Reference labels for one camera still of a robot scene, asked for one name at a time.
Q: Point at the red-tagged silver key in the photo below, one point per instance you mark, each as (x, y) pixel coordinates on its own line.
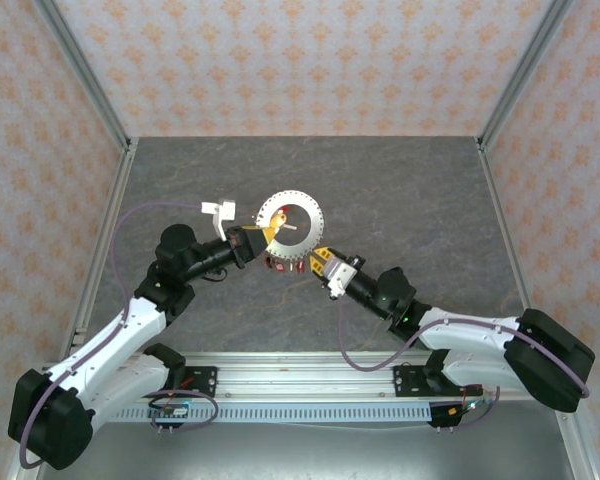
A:
(300, 266)

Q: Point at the red key tag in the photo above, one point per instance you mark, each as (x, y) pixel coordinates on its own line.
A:
(281, 267)

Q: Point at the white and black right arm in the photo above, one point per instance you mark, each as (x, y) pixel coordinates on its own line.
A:
(470, 330)

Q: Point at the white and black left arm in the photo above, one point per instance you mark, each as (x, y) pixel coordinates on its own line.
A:
(110, 345)

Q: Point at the small circuit board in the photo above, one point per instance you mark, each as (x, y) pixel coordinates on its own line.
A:
(172, 411)

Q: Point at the aluminium table side rail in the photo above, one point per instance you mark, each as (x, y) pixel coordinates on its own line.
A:
(105, 225)
(502, 200)

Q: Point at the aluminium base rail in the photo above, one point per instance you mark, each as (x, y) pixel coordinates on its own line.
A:
(305, 372)

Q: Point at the aluminium frame corner post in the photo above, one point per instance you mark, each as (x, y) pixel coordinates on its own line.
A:
(85, 75)
(523, 75)

